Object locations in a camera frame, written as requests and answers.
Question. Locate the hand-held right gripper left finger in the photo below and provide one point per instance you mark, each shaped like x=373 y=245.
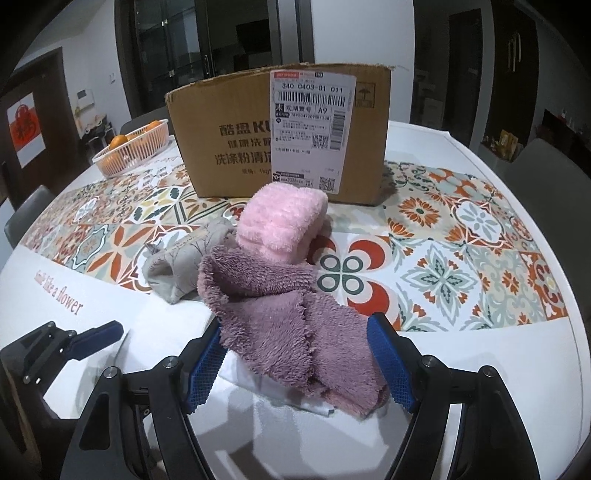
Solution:
x=203 y=371

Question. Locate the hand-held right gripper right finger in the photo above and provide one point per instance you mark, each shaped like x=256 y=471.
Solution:
x=392 y=364

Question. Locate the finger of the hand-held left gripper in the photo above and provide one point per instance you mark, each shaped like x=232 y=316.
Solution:
x=97 y=338

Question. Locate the mauve fluffy towel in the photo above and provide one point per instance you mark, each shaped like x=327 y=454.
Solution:
x=277 y=318

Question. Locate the grey patterned cloth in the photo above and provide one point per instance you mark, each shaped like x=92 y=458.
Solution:
x=180 y=267

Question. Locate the pink fluffy slipper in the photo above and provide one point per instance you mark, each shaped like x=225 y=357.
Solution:
x=277 y=221

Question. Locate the brown cardboard box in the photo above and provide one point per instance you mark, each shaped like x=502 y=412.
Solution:
x=221 y=152

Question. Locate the tile patterned tablecloth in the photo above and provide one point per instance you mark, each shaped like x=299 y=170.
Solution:
x=438 y=230

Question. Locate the grey dining chair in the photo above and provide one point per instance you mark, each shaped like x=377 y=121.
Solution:
x=138 y=121
x=27 y=212
x=549 y=175

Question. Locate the white plastic basket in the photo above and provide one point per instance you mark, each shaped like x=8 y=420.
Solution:
x=138 y=147

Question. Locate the pile of oranges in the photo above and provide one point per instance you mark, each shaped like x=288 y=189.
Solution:
x=117 y=141

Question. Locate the white shoe rack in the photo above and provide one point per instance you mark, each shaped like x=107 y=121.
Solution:
x=94 y=131

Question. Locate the red door poster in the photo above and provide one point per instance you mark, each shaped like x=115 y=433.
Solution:
x=25 y=134

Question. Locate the dark wooden entry door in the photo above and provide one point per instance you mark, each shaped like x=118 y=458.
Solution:
x=53 y=115

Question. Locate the yellow packages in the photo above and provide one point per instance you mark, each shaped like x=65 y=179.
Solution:
x=507 y=144

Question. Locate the black sideboard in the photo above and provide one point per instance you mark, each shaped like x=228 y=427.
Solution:
x=565 y=131

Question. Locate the dark interior door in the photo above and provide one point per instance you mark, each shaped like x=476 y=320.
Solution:
x=464 y=78

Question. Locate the glass sliding door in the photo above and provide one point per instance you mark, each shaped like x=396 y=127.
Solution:
x=184 y=46

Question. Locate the dark wooden wardrobe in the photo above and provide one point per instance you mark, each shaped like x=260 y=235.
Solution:
x=515 y=69

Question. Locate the white wall intercom panel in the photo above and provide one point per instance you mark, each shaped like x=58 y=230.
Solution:
x=86 y=97

